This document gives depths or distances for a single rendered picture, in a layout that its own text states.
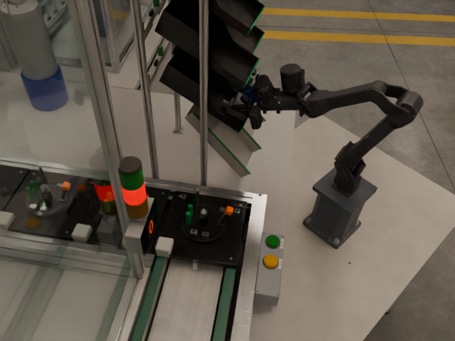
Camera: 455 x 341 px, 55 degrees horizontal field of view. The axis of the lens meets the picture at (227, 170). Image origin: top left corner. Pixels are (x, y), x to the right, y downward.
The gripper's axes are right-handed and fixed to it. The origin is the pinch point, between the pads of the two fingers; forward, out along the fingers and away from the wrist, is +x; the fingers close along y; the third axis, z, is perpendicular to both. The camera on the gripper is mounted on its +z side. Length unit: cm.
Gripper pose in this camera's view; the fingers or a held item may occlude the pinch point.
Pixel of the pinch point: (243, 101)
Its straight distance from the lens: 132.2
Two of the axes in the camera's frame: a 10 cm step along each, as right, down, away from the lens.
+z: -2.1, -6.6, -7.2
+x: -9.5, -0.2, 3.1
